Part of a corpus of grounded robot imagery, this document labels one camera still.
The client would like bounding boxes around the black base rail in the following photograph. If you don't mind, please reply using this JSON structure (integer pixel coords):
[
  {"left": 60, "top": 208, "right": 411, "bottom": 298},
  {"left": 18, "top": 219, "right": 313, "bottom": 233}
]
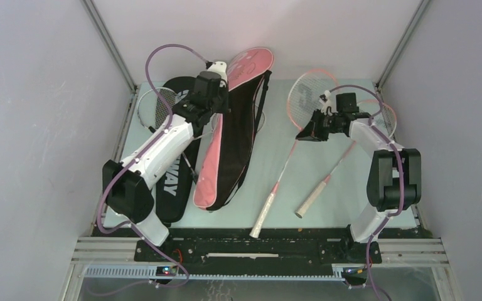
[{"left": 95, "top": 226, "right": 383, "bottom": 279}]

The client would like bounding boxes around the pink sport racket bag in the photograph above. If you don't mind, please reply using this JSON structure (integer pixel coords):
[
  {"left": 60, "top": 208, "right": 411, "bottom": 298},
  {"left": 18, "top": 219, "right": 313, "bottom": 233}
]
[{"left": 193, "top": 47, "right": 274, "bottom": 211}]

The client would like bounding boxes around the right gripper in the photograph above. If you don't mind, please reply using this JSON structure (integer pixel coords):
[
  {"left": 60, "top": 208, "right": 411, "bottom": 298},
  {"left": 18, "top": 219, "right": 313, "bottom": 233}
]
[{"left": 296, "top": 109, "right": 342, "bottom": 142}]

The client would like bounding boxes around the right aluminium frame post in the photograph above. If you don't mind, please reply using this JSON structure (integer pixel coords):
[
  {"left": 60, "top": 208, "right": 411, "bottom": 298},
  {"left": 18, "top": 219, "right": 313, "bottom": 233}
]
[{"left": 375, "top": 0, "right": 432, "bottom": 92}]

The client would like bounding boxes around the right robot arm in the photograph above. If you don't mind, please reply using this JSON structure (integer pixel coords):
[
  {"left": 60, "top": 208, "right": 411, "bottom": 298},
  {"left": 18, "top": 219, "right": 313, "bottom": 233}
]
[{"left": 296, "top": 90, "right": 422, "bottom": 262}]

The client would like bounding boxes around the black racket bag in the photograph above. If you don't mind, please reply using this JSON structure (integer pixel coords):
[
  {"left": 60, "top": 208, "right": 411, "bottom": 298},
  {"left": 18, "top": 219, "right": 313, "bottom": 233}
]
[{"left": 153, "top": 76, "right": 202, "bottom": 225}]

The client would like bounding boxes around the aluminium frame post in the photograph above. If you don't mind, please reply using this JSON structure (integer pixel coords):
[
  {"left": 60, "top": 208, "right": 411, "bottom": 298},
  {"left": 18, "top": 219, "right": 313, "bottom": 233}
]
[
  {"left": 80, "top": 0, "right": 140, "bottom": 225},
  {"left": 375, "top": 0, "right": 432, "bottom": 92}
]

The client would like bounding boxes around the left aluminium frame post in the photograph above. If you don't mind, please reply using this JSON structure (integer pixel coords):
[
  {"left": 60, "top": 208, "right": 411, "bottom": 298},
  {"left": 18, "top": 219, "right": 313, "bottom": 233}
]
[{"left": 80, "top": 0, "right": 140, "bottom": 225}]

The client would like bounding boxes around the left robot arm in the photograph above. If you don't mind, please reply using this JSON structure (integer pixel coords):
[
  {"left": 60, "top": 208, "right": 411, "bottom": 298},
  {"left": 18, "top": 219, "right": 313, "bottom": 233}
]
[{"left": 103, "top": 70, "right": 228, "bottom": 261}]

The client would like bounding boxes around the white racket under pink bag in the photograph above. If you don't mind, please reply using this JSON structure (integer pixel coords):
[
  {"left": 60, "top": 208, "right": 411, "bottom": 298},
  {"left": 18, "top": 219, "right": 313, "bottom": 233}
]
[{"left": 195, "top": 105, "right": 265, "bottom": 140}]

